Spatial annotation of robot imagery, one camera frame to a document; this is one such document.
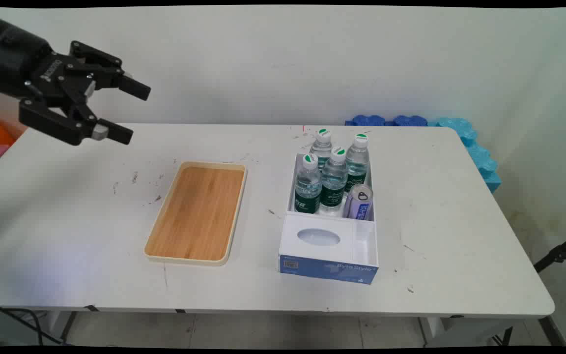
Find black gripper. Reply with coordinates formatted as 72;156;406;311
0;10;152;147

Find water bottle with green label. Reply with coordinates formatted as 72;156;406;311
319;147;348;216
294;153;323;214
345;133;370;193
310;129;334;170

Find wooden tray with cream rim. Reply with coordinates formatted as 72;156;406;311
144;161;248;266

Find grey table leg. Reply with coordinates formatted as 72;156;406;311
58;311;78;343

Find white and blue cardboard box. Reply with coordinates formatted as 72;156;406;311
278;152;379;286

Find silver drink can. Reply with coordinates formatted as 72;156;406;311
343;184;374;220

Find light blue foam mat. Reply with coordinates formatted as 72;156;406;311
428;117;502;193

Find white table leg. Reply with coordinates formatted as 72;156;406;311
418;317;447;346

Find black tripod stand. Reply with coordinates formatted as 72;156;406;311
534;229;566;273

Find black table leg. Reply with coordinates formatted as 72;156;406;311
538;316;566;347

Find black floor cable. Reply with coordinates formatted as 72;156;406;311
0;298;75;346

